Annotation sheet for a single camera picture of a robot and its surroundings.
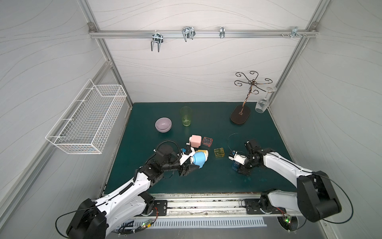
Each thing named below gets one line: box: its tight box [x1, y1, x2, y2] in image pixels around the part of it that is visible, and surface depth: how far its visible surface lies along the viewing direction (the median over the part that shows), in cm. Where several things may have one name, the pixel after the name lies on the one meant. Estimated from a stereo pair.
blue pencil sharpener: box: [190, 151, 206, 169], surface depth 72 cm
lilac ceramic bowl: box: [154, 117, 173, 133], surface depth 104 cm
